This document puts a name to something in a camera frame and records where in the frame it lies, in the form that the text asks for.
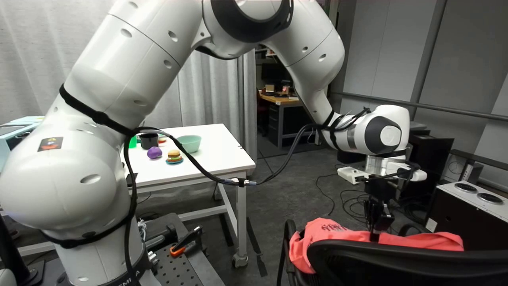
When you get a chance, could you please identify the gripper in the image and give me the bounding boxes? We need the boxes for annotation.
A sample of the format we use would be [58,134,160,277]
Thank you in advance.
[364,180,398,243]

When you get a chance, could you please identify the coral pink sweatshirt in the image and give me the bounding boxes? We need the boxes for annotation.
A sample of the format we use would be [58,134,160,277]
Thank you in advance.
[289,217,465,274]

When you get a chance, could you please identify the black office chair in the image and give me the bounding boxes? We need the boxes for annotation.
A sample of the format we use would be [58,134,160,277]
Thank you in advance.
[277,219,508,286]

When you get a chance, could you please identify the black computer tower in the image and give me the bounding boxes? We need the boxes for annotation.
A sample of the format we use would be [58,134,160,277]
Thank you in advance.
[408,134,455,196]

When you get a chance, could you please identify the black cabinet with white top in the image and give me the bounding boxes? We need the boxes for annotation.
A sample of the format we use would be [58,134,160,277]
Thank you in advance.
[425,180,508,251]

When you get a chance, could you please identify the wooden desk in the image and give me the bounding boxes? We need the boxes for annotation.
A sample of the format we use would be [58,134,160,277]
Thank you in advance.
[257,91,323,150]

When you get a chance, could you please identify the white table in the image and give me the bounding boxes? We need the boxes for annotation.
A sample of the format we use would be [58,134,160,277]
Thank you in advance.
[122,123,257,269]

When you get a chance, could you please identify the teal bowl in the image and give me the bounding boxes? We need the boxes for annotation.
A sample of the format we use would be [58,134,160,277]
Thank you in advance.
[176,135,202,154]

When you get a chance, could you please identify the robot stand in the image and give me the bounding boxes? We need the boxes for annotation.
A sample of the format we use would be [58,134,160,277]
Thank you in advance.
[0,213,216,286]

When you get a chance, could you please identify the toy burger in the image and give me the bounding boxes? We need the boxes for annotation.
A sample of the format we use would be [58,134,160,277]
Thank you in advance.
[165,149,184,165]

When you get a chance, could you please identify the black toggle clamp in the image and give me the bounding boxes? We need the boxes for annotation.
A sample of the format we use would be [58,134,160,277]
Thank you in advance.
[144,224,178,251]

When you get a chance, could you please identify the white curtain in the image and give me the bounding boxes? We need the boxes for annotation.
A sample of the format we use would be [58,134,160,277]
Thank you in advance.
[0,0,258,161]

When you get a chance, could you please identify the black cup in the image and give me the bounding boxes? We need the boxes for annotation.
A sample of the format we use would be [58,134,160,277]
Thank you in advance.
[139,133,160,150]

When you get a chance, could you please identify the black cables on floor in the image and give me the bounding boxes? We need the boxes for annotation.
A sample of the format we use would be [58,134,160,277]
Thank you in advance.
[315,162,431,236]

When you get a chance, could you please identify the grey wall rail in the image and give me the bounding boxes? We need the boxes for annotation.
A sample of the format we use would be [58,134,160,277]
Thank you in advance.
[331,91,508,122]

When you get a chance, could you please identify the orange handled clamp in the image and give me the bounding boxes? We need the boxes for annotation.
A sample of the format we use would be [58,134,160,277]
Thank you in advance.
[170,225,204,258]

